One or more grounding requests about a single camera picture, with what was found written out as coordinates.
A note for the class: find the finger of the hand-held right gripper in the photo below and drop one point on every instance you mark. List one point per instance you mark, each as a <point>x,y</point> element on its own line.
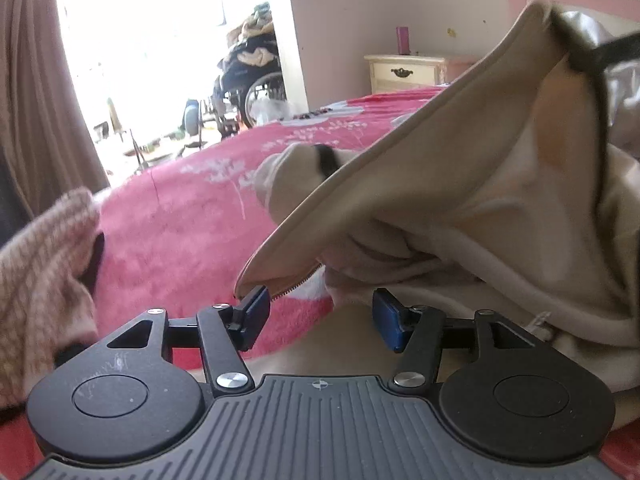
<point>615,52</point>

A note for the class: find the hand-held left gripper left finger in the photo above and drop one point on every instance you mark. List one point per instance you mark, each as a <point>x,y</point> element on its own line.
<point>255,310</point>

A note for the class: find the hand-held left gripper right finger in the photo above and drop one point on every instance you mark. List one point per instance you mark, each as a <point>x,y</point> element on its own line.
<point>387,317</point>

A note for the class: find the beige zip sweatshirt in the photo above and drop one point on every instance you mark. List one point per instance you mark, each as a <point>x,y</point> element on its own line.
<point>450,185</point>

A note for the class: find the beige bundled clothes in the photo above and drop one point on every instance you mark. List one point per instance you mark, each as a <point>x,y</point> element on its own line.
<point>252,25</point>

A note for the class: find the pink floral blanket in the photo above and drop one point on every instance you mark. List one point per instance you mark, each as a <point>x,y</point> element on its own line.
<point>190,220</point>

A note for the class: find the white plastic bag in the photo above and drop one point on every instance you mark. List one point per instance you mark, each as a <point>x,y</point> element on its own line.
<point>270,110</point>

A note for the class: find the grey green chair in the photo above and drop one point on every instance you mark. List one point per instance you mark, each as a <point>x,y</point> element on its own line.
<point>190,115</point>

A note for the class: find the magenta cup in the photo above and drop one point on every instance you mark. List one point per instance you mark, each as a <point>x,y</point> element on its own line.
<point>403,40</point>

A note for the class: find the cream nightstand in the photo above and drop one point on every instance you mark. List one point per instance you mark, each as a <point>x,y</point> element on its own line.
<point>400,72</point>

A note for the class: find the beige checked knit sweater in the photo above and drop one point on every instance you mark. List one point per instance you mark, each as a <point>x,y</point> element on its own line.
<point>40,280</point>

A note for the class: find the wheelchair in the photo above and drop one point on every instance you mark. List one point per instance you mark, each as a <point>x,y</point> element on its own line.
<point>240,80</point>

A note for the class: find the brown curtain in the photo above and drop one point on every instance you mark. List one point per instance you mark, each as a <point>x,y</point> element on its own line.
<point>35,85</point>

